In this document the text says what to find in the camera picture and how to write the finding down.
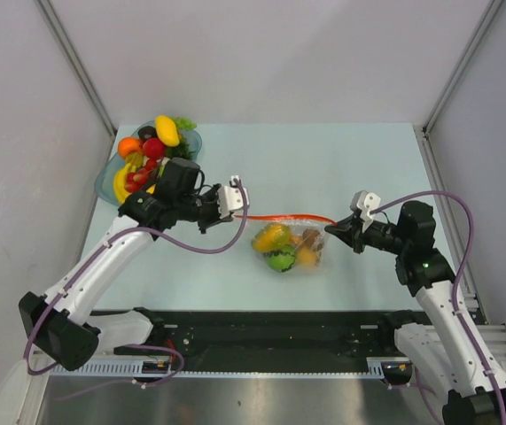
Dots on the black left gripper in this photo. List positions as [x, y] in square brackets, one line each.
[216, 216]

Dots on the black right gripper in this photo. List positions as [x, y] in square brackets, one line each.
[350, 230]

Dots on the clear zip bag orange zipper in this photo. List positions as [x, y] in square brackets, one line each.
[297, 222]

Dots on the green watermelon ball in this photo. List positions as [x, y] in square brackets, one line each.
[282, 259]

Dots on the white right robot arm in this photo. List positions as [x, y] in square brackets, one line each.
[449, 353]

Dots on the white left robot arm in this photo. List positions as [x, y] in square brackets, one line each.
[60, 322]

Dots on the brown kiwi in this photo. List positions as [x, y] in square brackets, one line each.
[312, 239]

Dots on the green pineapple leaves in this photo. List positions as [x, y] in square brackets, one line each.
[182, 150]

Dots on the red pomegranate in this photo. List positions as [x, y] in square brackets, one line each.
[154, 148]

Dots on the green grapes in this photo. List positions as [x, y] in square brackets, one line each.
[184, 124]

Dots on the yellow banana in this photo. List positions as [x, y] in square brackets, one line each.
[132, 162]

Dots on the yellow lemon mango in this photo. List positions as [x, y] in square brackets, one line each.
[167, 131]

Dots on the dark purple fruit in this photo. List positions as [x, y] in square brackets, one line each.
[146, 132]

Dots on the orange persimmon fruit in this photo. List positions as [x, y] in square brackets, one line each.
[129, 145]

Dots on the blue-grey fruit tray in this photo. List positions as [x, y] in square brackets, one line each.
[104, 183]

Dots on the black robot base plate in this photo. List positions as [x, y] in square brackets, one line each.
[276, 342]

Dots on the white cable duct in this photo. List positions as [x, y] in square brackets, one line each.
[139, 368]

